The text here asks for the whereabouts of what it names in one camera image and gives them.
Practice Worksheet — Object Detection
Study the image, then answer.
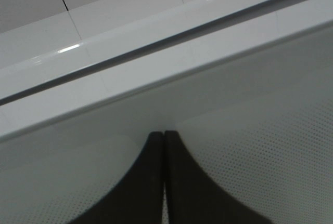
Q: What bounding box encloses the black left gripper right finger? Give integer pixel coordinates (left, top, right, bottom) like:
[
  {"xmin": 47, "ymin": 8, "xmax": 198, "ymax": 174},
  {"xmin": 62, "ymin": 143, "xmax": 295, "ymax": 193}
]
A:
[{"xmin": 164, "ymin": 130, "xmax": 271, "ymax": 223}]

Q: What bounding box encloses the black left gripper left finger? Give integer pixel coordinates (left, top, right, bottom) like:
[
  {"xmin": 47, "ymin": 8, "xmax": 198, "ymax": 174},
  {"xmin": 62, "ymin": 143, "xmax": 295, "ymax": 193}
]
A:
[{"xmin": 70, "ymin": 132, "xmax": 164, "ymax": 223}]

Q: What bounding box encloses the white microwave door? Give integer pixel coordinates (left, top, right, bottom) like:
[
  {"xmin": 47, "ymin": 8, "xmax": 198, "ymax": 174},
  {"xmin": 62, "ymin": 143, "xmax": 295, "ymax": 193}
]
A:
[{"xmin": 0, "ymin": 0, "xmax": 333, "ymax": 224}]

